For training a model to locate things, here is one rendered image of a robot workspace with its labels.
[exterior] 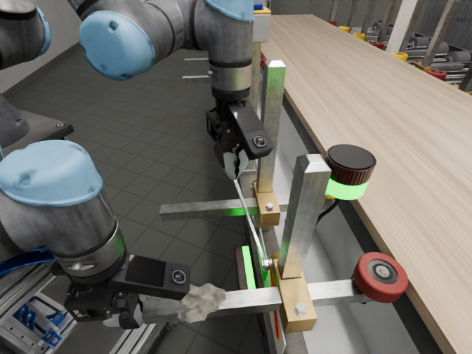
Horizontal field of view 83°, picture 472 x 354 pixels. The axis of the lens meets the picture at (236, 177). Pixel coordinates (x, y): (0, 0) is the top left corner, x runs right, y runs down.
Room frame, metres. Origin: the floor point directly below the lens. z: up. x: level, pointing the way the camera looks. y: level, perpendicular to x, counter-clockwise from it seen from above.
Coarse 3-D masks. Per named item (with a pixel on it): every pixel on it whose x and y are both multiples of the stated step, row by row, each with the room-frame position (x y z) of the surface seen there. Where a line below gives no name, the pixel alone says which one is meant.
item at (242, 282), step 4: (236, 248) 0.44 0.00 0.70; (240, 248) 0.44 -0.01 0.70; (236, 252) 0.42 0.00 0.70; (240, 252) 0.42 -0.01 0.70; (236, 256) 0.41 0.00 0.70; (240, 256) 0.41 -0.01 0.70; (240, 260) 0.40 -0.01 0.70; (240, 264) 0.39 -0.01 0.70; (240, 268) 0.37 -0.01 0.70; (240, 272) 0.36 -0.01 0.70; (244, 272) 0.36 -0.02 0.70; (240, 276) 0.35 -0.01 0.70; (244, 276) 0.35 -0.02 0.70; (240, 280) 0.34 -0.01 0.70; (244, 280) 0.34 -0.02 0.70; (240, 284) 0.33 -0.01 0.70; (244, 284) 0.33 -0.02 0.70; (240, 288) 0.32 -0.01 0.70; (244, 288) 0.32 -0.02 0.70
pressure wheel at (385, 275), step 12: (372, 252) 0.28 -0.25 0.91; (360, 264) 0.26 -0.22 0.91; (372, 264) 0.26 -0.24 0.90; (384, 264) 0.26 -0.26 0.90; (396, 264) 0.26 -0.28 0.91; (360, 276) 0.24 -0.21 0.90; (372, 276) 0.24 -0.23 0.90; (384, 276) 0.24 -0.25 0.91; (396, 276) 0.24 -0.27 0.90; (360, 288) 0.23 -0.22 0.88; (372, 288) 0.22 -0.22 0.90; (384, 288) 0.22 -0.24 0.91; (396, 288) 0.22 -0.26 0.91; (384, 300) 0.21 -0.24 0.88; (396, 300) 0.21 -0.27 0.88
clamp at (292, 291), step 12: (276, 252) 0.31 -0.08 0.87; (276, 264) 0.28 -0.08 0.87; (276, 276) 0.26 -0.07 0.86; (288, 288) 0.23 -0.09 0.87; (300, 288) 0.23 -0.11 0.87; (288, 300) 0.21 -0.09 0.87; (300, 300) 0.21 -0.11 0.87; (288, 312) 0.19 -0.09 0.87; (312, 312) 0.19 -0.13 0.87; (288, 324) 0.18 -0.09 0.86; (300, 324) 0.18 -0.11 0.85; (312, 324) 0.18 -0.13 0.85
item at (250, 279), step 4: (244, 248) 0.44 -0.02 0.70; (248, 248) 0.44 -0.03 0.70; (244, 252) 0.42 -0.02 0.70; (248, 252) 0.42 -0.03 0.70; (244, 256) 0.41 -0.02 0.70; (248, 256) 0.41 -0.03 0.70; (244, 260) 0.40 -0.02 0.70; (248, 260) 0.40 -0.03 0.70; (244, 264) 0.39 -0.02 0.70; (248, 264) 0.39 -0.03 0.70; (248, 268) 0.37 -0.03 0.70; (248, 272) 0.36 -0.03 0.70; (252, 272) 0.36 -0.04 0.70; (248, 276) 0.35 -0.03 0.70; (252, 276) 0.35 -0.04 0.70; (248, 280) 0.34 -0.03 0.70; (252, 280) 0.34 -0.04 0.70; (248, 284) 0.33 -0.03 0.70; (252, 284) 0.33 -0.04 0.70; (248, 288) 0.32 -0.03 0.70; (252, 288) 0.32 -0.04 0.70
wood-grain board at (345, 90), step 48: (288, 48) 1.71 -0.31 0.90; (336, 48) 1.71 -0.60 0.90; (288, 96) 1.03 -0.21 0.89; (336, 96) 1.00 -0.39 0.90; (384, 96) 1.00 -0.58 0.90; (432, 96) 1.00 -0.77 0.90; (336, 144) 0.65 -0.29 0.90; (384, 144) 0.65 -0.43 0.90; (432, 144) 0.65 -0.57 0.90; (384, 192) 0.45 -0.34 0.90; (432, 192) 0.45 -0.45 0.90; (384, 240) 0.31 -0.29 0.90; (432, 240) 0.31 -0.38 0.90; (432, 288) 0.22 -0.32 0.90
